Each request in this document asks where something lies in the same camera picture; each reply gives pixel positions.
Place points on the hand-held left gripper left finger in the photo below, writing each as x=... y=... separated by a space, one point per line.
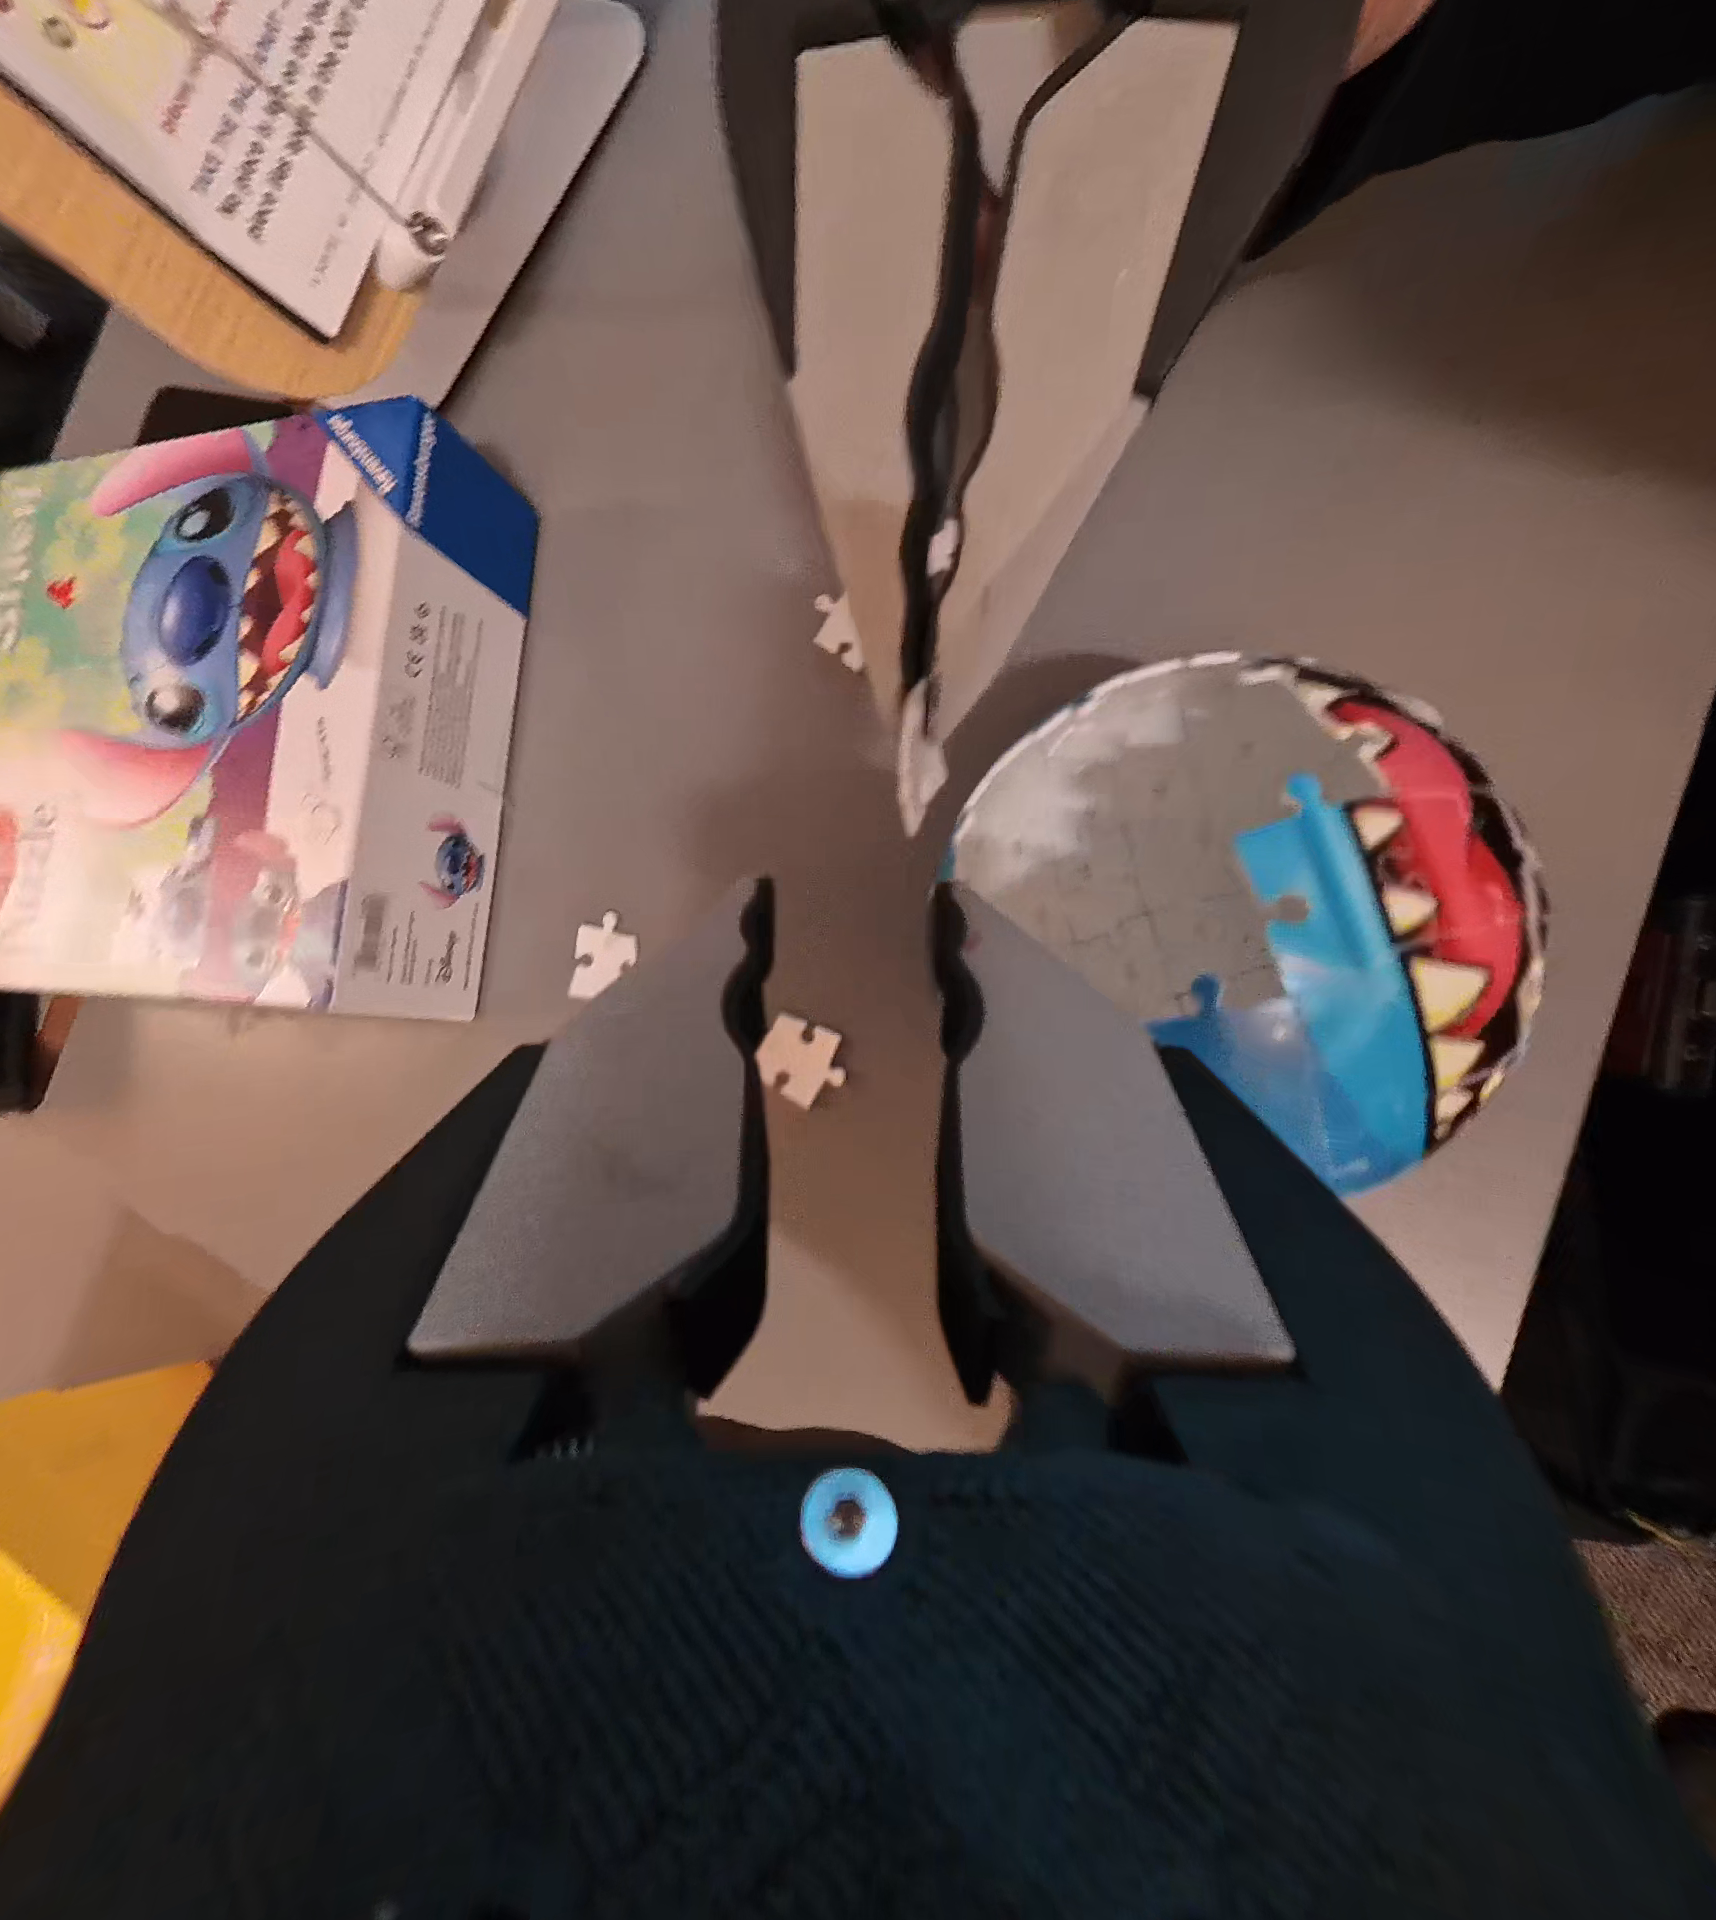
x=603 y=1185

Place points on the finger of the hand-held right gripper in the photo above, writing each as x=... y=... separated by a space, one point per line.
x=1098 y=300
x=858 y=300

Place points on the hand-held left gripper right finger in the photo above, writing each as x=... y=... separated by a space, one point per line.
x=1098 y=1185

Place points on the blue puzzle ball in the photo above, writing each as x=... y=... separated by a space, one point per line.
x=1173 y=841

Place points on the single white puzzle piece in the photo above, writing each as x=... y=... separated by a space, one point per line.
x=922 y=765

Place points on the printed cardboard puzzle box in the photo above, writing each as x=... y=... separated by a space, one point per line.
x=392 y=720

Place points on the wooden document stand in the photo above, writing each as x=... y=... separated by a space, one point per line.
x=528 y=225

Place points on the printed instruction sheet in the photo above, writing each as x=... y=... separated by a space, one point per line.
x=318 y=151

